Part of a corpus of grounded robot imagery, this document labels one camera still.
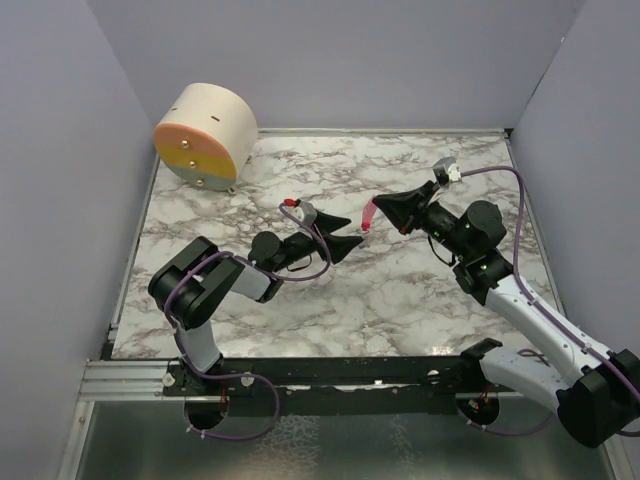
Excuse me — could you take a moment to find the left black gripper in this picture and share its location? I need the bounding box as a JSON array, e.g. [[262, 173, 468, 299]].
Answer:
[[272, 210, 362, 273]]

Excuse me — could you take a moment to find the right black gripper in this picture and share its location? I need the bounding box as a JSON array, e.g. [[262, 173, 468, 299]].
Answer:
[[374, 180, 472, 260]]

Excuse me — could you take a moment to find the pink strap keyring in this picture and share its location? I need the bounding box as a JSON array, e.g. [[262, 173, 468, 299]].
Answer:
[[360, 199, 378, 232]]

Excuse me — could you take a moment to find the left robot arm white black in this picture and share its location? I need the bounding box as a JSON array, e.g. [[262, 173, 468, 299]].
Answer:
[[148, 210, 364, 395]]

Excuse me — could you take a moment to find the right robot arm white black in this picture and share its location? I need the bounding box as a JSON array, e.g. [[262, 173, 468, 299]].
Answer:
[[371, 181, 639, 448]]

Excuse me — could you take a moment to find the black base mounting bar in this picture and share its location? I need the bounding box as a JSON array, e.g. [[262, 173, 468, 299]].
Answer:
[[163, 339, 503, 417]]

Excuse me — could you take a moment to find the cream cylinder tricolour face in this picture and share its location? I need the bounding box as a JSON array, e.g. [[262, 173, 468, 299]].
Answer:
[[153, 83, 258, 191]]

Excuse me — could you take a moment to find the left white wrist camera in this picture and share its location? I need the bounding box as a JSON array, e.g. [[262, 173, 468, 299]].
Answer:
[[283, 199, 318, 226]]

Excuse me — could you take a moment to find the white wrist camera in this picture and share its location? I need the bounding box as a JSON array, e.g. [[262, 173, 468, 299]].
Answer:
[[283, 199, 318, 226], [432, 157, 462, 187]]

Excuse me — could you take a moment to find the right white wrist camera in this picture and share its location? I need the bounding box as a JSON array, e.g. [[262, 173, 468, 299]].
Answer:
[[432, 157, 462, 187]]

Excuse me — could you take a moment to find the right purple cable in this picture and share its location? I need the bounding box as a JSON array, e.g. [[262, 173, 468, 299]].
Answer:
[[459, 166, 640, 435]]

